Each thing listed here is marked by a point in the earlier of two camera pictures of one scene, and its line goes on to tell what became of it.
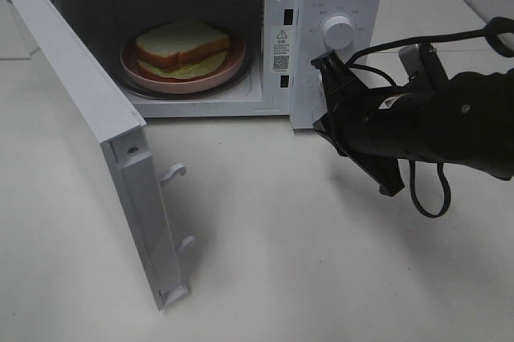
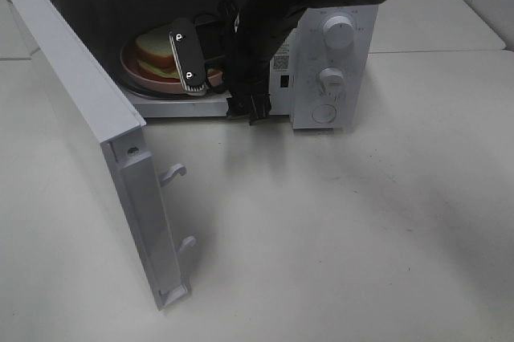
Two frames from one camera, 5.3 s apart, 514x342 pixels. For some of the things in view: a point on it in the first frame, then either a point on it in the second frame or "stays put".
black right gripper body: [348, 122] → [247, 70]
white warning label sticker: [280, 49] stays put
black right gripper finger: [336, 75] → [239, 106]
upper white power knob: [338, 31] stays put
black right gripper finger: [385, 170] → [260, 107]
